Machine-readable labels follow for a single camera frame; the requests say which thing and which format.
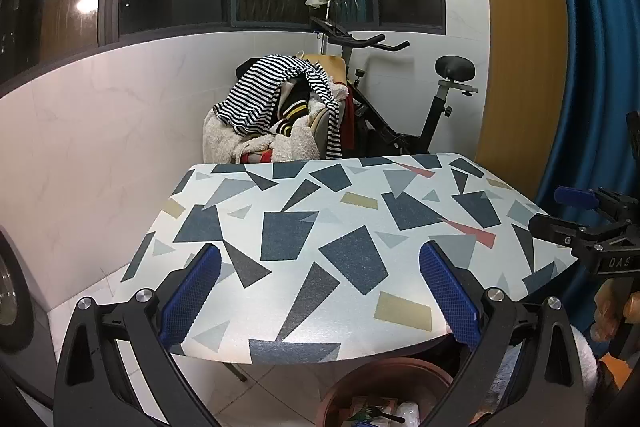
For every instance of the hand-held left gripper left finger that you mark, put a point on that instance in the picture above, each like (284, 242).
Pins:
(192, 297)

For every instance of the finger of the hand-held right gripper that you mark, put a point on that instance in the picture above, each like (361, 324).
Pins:
(570, 196)
(550, 227)

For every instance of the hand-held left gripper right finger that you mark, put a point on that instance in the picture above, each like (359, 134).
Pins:
(450, 297)

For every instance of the white plastic bag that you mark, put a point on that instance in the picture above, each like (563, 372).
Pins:
(407, 413)

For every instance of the brown plastic bin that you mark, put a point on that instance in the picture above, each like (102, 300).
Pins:
(340, 387)

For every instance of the person's right hand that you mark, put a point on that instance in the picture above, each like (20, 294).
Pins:
(607, 312)

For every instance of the geometric patterned folding table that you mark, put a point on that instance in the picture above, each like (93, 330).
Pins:
(350, 207)

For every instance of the blue curtain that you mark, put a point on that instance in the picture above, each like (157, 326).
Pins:
(600, 57)

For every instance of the black exercise bike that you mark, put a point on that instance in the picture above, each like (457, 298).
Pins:
(430, 127)

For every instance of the white fleece blanket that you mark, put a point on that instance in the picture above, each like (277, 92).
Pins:
(300, 142)

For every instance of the red cloth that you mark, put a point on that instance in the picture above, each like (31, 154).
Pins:
(350, 122)

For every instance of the black white striped shirt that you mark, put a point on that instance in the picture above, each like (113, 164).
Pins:
(260, 87)

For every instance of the dark jacket with striped cuffs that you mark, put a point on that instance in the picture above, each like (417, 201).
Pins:
(297, 102)

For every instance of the tan chair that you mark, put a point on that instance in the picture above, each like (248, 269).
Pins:
(332, 67)

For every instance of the wooden wall panel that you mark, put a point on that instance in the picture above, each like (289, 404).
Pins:
(520, 57)

